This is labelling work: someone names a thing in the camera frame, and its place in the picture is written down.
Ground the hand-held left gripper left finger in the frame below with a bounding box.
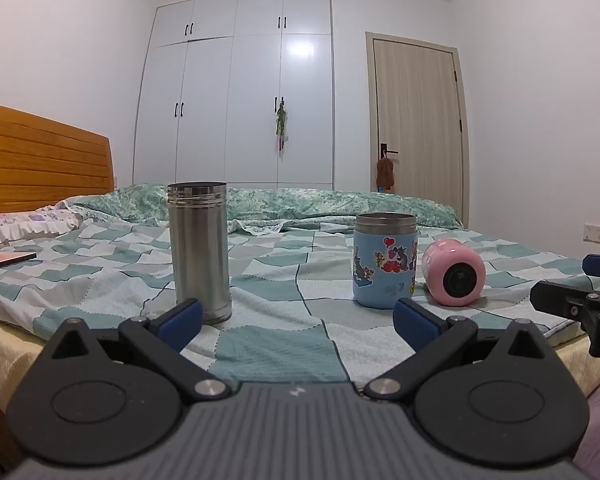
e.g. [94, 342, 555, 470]
[44, 298, 232, 405]

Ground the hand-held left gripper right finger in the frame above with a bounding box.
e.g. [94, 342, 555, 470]
[363, 298, 557, 404]

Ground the pink cup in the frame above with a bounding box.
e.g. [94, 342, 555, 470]
[421, 238, 487, 307]

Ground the blue cartoon sticker cup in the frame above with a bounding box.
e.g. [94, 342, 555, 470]
[352, 212, 419, 310]

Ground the tall stainless steel cup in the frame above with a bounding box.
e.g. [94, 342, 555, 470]
[167, 181, 233, 325]

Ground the green checked blanket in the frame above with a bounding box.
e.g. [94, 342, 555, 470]
[0, 217, 600, 387]

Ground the green floral quilt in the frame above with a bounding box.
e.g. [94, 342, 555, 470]
[62, 182, 464, 237]

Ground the bed with yellow sheet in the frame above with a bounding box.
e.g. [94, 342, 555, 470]
[0, 312, 600, 467]

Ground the purple floral pillow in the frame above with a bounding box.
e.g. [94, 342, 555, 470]
[0, 204, 87, 252]

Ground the pink notebook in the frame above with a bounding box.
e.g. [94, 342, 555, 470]
[0, 251, 38, 274]

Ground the light wooden door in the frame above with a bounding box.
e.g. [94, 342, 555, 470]
[365, 31, 470, 229]

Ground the wooden headboard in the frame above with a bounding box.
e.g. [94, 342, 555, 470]
[0, 100, 116, 217]

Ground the green hanging ornament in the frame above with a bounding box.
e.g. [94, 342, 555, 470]
[274, 105, 290, 153]

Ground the white wardrobe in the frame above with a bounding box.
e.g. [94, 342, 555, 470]
[132, 0, 335, 192]

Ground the brown bag on handle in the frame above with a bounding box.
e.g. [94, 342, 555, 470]
[376, 156, 396, 192]

